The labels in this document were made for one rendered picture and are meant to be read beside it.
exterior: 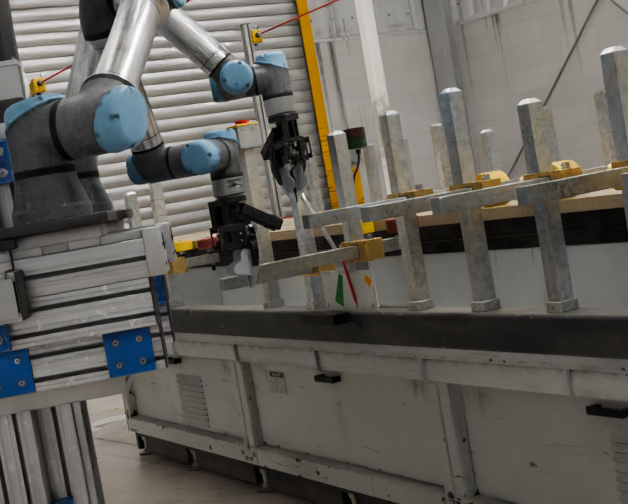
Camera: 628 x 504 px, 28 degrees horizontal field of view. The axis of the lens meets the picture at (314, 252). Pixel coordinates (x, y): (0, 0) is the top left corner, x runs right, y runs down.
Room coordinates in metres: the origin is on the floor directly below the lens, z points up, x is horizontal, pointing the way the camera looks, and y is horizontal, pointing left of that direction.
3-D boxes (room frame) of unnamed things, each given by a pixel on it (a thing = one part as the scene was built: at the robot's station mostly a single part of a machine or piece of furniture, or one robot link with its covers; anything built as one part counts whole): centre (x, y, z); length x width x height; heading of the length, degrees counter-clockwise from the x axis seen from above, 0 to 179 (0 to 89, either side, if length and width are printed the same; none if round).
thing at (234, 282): (3.22, 0.05, 0.81); 0.44 x 0.03 x 0.04; 118
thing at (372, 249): (3.04, -0.11, 0.85); 0.14 x 0.06 x 0.05; 28
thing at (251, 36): (5.84, 0.11, 1.25); 0.15 x 0.08 x 1.10; 28
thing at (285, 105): (3.06, 0.02, 1.22); 0.08 x 0.08 x 0.05
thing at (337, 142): (3.06, -0.10, 0.90); 0.04 x 0.04 x 0.48; 28
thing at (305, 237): (3.28, 0.01, 0.90); 0.04 x 0.04 x 0.48; 28
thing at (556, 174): (2.37, -0.46, 0.95); 0.14 x 0.06 x 0.05; 28
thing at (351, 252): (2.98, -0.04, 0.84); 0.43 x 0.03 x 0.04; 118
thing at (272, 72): (3.06, 0.03, 1.30); 0.09 x 0.08 x 0.11; 96
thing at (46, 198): (2.39, 0.48, 1.09); 0.15 x 0.15 x 0.10
